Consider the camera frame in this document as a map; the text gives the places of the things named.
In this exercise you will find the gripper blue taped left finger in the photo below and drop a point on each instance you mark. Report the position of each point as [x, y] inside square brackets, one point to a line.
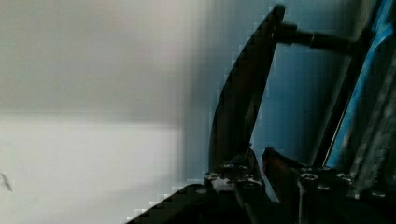
[239, 175]

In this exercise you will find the black and silver toaster oven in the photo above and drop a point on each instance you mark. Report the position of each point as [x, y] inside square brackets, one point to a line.
[294, 91]

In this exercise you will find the gripper red taped right finger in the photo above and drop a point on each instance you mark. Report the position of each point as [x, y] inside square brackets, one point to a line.
[283, 174]

